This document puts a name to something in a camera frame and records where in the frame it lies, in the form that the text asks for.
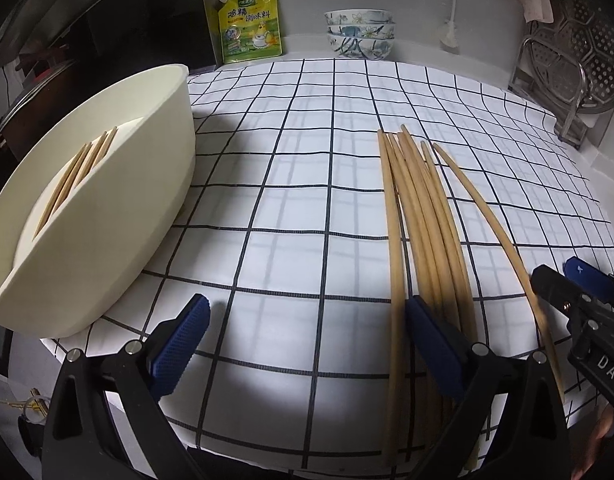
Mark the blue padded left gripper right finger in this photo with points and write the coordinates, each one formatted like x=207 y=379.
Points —
x=434 y=347

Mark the person's right hand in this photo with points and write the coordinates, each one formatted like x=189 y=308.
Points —
x=600 y=431

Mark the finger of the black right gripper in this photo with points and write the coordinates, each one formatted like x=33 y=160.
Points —
x=557 y=290

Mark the black checked white cloth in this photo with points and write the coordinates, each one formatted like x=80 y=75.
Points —
x=284 y=231

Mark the metal steamer rack stand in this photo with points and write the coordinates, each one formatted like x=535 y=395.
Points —
x=567 y=66

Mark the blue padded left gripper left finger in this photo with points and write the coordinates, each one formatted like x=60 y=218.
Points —
x=173 y=342

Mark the keys on counter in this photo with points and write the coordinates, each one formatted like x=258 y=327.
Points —
x=31 y=420

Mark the wooden chopstick pile on cloth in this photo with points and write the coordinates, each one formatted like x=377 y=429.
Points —
x=413 y=192

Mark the dark red cooking pot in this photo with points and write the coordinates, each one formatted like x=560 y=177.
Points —
x=51 y=90

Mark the yellow green detergent refill pouch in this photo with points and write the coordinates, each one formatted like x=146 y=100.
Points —
x=249 y=30

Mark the white hanging ladle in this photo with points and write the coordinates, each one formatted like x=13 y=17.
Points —
x=447 y=35

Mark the large cream round bowl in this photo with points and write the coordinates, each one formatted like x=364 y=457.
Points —
x=56 y=283

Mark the stacked blue patterned bowls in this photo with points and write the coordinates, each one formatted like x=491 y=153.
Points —
x=368 y=34

